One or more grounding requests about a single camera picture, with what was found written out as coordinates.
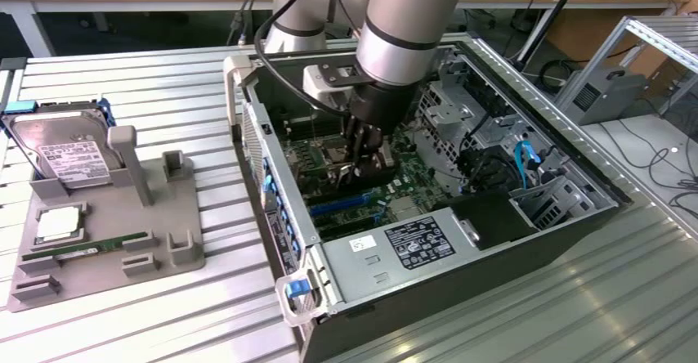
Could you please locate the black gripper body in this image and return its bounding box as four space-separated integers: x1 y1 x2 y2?
347 80 419 137

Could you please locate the green graphics card black fan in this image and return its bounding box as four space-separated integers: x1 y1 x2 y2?
325 141 396 195

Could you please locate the CPU socket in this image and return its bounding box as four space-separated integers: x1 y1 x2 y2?
319 133 349 168

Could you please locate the perforated silver drive cage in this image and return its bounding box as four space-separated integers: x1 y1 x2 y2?
413 78 524 176

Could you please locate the green motherboard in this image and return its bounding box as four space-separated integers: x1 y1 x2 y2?
277 111 453 241

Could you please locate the blue expansion slot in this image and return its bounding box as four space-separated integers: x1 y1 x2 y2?
308 193 377 217

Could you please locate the silver chipset heatsink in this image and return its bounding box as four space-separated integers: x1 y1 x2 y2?
389 197 432 221

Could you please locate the black expansion slot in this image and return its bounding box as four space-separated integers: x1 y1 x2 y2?
315 215 383 237

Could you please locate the silver power supply unit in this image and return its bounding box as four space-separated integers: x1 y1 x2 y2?
320 207 480 305

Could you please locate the silver disk bay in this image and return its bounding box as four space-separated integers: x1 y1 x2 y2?
509 174 620 231

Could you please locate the black stand pole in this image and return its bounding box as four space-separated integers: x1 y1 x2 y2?
515 0 589 68

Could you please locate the black open PC case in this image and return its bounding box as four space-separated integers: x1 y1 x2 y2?
222 31 636 363

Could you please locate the grey computer tower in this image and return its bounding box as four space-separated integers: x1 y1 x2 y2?
555 62 652 125

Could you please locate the grey plastic parts rack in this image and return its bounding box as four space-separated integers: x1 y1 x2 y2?
8 125 208 314

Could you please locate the green RAM stick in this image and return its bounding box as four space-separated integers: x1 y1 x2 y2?
26 234 148 260

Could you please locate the silver hard disk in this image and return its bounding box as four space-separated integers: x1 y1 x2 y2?
0 107 124 190

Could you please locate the silver CPU chip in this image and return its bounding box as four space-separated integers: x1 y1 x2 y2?
34 207 82 244

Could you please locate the blue hard disk carrier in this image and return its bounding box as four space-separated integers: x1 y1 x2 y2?
0 96 116 176

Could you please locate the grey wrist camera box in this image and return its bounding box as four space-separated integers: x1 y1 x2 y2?
301 63 377 113

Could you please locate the black power wire bundle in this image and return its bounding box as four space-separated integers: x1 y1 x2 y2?
456 150 519 195

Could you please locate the black camera cable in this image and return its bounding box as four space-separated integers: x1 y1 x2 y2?
253 0 353 119

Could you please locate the blue data wire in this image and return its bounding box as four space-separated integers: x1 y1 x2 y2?
511 140 544 190

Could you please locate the black hanging arm cable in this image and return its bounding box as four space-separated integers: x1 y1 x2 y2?
229 0 260 48

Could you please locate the aluminium profile frame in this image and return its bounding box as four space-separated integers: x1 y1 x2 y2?
552 14 698 106

